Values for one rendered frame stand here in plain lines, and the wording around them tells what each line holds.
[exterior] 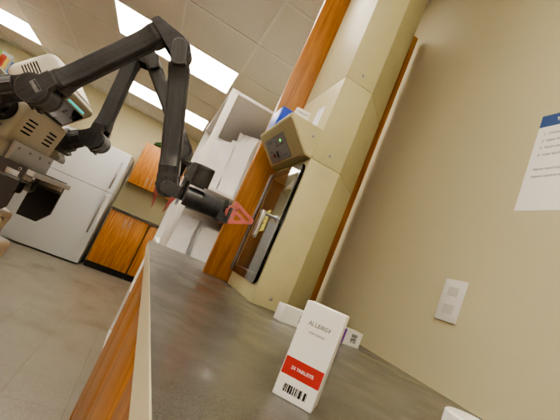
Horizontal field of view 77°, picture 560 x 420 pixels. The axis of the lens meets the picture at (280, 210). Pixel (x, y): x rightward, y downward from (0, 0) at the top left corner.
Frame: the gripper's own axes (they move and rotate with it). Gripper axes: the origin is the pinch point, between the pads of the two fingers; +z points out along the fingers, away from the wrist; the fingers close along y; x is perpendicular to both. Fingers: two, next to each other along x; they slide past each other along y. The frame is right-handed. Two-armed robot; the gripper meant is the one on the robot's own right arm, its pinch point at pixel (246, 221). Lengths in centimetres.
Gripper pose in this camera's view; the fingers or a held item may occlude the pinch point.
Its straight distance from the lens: 107.2
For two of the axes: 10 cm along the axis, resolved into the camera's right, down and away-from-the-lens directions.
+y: -3.5, 0.2, 9.4
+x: -3.6, 9.2, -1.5
